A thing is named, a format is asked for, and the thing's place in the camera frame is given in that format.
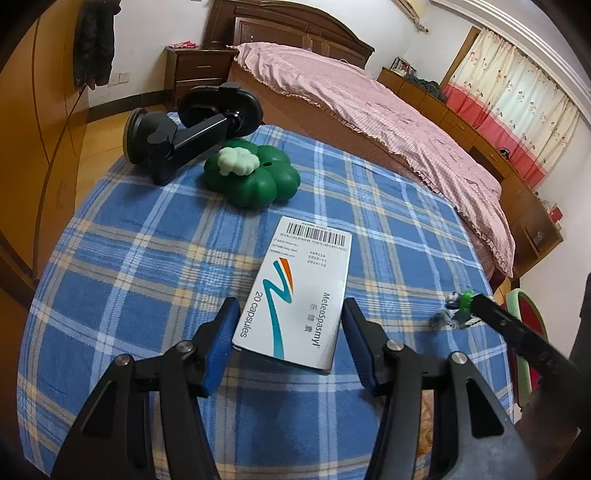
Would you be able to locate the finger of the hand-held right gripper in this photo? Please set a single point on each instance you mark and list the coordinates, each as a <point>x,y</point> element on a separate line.
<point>503,321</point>

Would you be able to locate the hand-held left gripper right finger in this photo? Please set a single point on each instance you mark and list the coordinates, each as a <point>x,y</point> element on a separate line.
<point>358,344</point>

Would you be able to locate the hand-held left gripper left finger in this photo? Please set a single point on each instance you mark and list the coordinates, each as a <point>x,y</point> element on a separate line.
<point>221,341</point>

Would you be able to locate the small green grey object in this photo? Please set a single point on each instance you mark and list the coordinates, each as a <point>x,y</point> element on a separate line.
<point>455,311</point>

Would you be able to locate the white teal medicine box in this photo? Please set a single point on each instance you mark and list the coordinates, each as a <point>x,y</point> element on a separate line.
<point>295,286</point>

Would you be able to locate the red chair with green rim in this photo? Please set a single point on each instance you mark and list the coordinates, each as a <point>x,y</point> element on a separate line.
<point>531,314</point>

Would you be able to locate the blue plaid blanket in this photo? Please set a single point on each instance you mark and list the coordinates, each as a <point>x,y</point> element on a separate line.
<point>138,258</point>

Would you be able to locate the small red container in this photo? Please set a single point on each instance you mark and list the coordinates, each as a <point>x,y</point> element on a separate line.
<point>556,215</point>

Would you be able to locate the green clover-shaped container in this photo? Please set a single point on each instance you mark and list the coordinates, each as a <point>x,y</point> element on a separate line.
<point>265,184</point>

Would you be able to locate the small black red object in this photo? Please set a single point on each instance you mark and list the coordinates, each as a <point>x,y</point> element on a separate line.
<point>503,153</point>

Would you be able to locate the pale green clover lid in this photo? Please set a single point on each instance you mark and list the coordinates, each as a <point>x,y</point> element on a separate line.
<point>238,160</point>

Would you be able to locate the long low wooden cabinet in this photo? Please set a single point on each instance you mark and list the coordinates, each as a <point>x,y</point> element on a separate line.
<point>471,134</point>

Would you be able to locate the cream and red curtain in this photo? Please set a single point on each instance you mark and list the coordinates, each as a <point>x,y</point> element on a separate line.
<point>512,92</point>

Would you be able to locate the pink ruffled bedspread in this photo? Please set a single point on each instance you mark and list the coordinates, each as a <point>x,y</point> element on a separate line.
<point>383,110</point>

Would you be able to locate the dark cloth pile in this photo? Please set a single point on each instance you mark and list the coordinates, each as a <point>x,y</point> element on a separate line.
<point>427,86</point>

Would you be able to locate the light wooden wardrobe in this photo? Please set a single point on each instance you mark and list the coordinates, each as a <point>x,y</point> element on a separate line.
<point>46,147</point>

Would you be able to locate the dark wooden nightstand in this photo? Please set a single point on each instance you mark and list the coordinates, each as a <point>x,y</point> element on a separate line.
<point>198,69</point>

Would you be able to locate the row of books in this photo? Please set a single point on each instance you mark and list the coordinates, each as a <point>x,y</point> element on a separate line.
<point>402,65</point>

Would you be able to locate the small red items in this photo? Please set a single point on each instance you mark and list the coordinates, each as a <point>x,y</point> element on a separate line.
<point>182,45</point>

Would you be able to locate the bed with pink cover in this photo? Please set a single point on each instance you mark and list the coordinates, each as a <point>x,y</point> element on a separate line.
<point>286,23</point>

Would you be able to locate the dark hanging jacket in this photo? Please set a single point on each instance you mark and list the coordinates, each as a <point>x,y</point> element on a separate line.
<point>94,41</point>

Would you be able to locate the black suction phone mount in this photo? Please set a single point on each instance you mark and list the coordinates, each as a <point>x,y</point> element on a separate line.
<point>184,138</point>

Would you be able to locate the white wall outlet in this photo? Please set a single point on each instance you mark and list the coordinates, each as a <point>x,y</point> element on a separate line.
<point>122,78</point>

